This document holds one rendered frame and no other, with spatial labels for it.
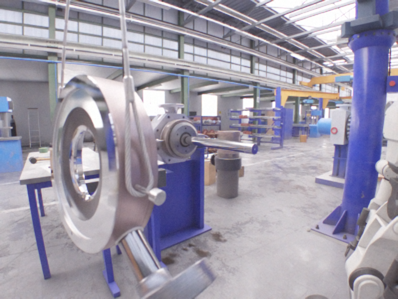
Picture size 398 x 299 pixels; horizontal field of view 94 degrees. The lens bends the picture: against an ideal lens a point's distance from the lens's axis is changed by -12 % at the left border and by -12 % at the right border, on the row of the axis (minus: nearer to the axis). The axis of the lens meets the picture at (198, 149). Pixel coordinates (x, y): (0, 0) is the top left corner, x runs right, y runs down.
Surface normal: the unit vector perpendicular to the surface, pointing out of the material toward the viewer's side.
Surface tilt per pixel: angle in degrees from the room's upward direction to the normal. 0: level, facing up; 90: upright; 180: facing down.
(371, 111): 90
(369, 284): 90
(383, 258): 90
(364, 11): 90
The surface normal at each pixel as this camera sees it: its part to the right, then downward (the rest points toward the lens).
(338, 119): -0.80, 0.09
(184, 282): 0.44, -0.68
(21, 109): 0.61, 0.11
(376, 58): -0.37, 0.14
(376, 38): -0.36, 0.72
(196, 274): 0.61, -0.69
